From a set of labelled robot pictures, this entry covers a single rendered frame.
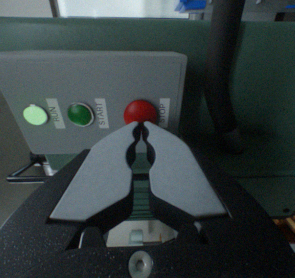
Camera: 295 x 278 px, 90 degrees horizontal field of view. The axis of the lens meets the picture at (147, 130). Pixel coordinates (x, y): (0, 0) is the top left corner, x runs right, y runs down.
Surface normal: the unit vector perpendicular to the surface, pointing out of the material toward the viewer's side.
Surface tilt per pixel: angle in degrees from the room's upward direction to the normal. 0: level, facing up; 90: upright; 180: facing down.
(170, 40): 90
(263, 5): 82
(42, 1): 90
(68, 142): 90
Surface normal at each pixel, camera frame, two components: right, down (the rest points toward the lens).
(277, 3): -0.11, 0.51
